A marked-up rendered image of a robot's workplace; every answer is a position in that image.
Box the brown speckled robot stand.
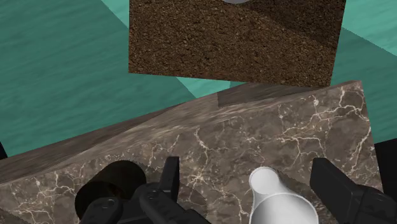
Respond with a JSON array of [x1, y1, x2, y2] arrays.
[[128, 0, 347, 88]]

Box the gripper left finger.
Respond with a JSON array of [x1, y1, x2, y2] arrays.
[[80, 156, 211, 224]]

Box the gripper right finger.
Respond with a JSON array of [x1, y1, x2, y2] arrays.
[[309, 157, 397, 224]]

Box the white cup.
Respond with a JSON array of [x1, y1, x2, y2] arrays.
[[248, 166, 320, 224]]

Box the dark brown cup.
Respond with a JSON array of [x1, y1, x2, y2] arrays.
[[74, 160, 148, 220]]

